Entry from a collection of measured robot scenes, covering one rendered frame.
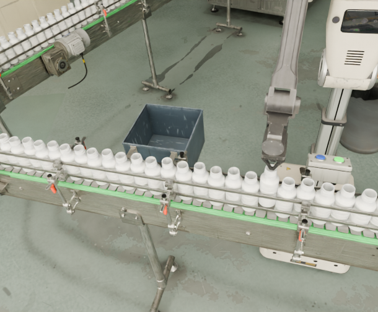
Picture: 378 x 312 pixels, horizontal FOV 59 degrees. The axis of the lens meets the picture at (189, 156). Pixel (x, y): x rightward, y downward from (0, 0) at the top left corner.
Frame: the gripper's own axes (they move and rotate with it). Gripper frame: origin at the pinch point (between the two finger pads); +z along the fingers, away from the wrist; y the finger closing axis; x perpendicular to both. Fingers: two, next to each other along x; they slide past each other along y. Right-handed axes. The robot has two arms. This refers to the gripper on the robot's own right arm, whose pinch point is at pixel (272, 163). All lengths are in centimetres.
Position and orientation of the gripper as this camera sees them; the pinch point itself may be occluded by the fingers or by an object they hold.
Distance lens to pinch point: 107.3
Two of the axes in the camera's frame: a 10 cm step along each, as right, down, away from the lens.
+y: -2.7, 7.3, -6.3
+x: 9.6, 1.3, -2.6
